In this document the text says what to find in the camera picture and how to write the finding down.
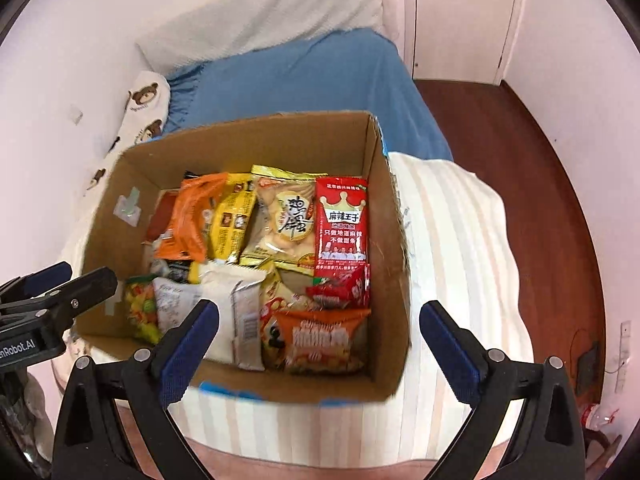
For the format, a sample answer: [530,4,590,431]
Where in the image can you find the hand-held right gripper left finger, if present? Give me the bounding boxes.
[52,299,220,480]

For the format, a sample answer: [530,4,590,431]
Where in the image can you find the pale yellow snack packet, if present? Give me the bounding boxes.
[260,266,321,317]

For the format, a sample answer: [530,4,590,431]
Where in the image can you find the printed cardboard box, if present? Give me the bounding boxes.
[75,110,413,406]

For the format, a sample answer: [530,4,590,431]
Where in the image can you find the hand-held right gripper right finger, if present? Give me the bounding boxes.
[419,300,587,480]

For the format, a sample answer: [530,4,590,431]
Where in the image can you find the pale yellow cracker packet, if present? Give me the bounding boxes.
[239,164,331,276]

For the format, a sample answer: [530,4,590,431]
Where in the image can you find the clear packet of coloured candies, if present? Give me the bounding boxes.
[124,274,201,346]

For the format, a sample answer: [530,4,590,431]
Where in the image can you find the white door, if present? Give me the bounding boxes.
[412,0,528,86]

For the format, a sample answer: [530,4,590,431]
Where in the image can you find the long red snack packet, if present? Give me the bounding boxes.
[314,176,371,273]

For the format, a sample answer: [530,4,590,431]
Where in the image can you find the large white snack packet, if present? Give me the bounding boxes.
[195,261,268,363]

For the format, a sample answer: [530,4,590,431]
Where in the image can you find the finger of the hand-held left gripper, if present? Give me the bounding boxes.
[0,261,73,307]
[30,266,119,328]

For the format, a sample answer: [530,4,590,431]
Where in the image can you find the white wall outlet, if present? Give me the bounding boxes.
[615,321,632,393]

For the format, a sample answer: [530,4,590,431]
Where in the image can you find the plastic bottle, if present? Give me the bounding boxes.
[580,402,621,431]

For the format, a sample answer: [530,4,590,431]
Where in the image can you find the blue bed sheet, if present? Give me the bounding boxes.
[162,27,453,161]

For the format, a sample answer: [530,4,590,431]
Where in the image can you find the bear print pillow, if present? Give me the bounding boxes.
[85,70,172,191]

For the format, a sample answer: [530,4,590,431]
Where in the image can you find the white pillow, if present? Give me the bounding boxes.
[137,0,386,73]

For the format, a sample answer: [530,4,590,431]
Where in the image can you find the small red snack packet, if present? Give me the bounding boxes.
[305,262,372,309]

